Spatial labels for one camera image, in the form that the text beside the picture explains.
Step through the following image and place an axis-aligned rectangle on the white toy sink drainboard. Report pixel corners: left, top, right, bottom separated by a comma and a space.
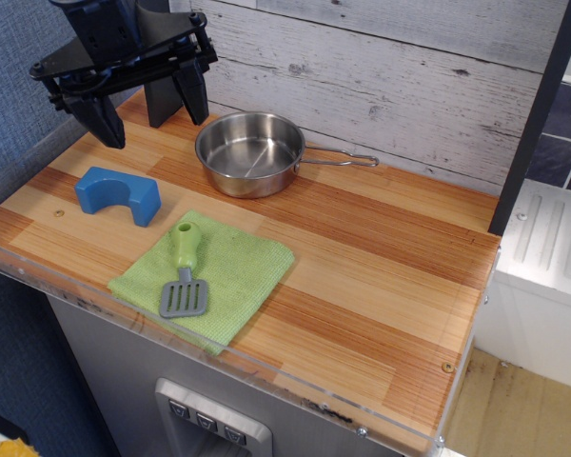
497, 180, 571, 295

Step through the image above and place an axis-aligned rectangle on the green grey toy spatula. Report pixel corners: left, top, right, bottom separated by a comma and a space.
159, 222, 208, 319

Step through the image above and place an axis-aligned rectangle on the clear acrylic table guard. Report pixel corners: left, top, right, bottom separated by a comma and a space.
0, 233, 492, 456

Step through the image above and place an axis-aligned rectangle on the blue arch toy block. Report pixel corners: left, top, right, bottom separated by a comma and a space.
74, 167, 162, 227

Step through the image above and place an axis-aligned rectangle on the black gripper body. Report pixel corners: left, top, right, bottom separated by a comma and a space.
30, 1, 217, 109

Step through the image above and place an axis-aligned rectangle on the dark grey post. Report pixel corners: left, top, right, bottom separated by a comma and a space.
135, 1, 191, 128
488, 1, 571, 236

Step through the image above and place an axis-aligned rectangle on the dark grey right post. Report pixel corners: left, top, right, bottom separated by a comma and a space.
488, 1, 571, 236

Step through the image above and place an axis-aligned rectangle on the dark grey left post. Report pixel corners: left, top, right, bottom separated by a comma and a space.
135, 1, 191, 128

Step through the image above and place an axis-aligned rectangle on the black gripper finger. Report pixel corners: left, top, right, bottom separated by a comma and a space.
65, 93, 125, 149
172, 60, 209, 125

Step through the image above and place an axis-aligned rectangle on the silver button control panel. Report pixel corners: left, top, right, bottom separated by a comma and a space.
155, 378, 273, 456

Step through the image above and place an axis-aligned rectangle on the green microfiber cloth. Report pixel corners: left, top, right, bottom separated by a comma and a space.
108, 210, 295, 355

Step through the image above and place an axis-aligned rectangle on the stainless steel pot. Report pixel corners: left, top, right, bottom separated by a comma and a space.
195, 111, 380, 199

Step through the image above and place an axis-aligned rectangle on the yellow object bottom left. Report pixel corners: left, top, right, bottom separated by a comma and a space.
0, 439, 40, 457

